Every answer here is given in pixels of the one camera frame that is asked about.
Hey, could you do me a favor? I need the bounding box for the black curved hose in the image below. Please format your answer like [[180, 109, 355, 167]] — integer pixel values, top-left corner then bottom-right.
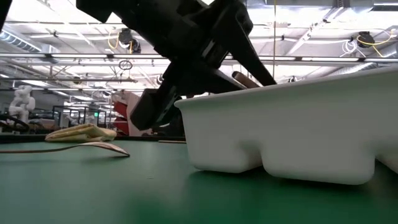
[[0, 113, 28, 134]]

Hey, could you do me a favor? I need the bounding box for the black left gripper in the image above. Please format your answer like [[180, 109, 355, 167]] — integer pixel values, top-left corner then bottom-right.
[[130, 0, 277, 131]]

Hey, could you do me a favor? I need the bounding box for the white coiled ceiling cable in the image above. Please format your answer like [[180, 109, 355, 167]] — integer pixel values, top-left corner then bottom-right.
[[341, 39, 358, 55]]

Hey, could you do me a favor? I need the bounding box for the copper spoon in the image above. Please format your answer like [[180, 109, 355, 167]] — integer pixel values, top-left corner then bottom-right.
[[0, 141, 131, 157]]

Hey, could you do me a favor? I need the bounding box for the copper fork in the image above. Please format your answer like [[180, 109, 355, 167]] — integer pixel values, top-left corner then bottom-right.
[[231, 70, 261, 90]]

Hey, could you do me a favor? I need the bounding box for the yellow checked folded cloth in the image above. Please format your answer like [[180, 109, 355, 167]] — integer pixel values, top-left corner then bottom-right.
[[45, 123, 118, 144]]

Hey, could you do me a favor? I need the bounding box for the white plastic cutlery tray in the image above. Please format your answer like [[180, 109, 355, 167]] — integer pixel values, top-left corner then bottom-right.
[[174, 66, 398, 186]]

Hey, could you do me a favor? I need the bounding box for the hanging wire ring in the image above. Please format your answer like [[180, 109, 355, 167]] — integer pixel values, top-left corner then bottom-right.
[[118, 59, 134, 71]]

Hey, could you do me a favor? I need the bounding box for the long ceiling light strip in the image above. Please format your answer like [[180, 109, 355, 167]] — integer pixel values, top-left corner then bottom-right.
[[0, 52, 398, 62]]

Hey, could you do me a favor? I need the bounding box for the red cart pink panel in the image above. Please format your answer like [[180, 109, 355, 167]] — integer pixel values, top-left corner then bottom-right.
[[111, 90, 147, 137]]

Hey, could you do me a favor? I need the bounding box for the black ceiling cable reel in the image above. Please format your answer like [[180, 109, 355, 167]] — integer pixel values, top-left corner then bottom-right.
[[356, 30, 376, 49], [117, 27, 142, 54]]

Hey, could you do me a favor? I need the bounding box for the black wire frame enclosure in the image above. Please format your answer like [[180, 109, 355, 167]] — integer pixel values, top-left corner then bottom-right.
[[52, 105, 109, 128]]

